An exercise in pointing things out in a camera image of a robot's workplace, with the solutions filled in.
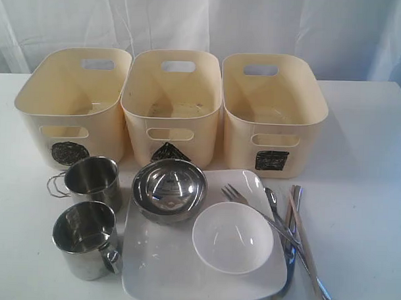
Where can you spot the white square plate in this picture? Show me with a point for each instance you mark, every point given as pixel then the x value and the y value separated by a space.
pixel 160 263

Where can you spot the cream bin with square mark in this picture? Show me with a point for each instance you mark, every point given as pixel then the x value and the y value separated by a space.
pixel 274 111

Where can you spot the steel spoon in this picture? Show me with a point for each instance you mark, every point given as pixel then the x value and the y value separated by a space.
pixel 326 294

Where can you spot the steel knife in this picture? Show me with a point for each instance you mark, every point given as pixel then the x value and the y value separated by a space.
pixel 293 224

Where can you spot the stainless steel bowl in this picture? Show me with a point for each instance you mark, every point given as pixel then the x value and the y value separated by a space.
pixel 169 191

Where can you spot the wooden chopstick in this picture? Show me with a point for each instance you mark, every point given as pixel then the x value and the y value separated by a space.
pixel 288 250
pixel 305 245

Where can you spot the cream bin with triangle mark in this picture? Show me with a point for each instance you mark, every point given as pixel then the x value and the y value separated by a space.
pixel 171 102

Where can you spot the white curtain backdrop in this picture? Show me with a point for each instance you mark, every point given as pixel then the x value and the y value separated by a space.
pixel 339 39

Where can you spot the steel mug with wire handle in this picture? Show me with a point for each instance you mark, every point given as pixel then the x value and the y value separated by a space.
pixel 90 179

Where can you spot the small white bowl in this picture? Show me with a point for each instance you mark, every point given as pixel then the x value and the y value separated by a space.
pixel 228 238

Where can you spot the cream bin with circle mark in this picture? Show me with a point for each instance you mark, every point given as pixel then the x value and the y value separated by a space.
pixel 71 105

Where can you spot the small steel fork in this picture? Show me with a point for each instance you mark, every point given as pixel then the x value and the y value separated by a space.
pixel 233 195

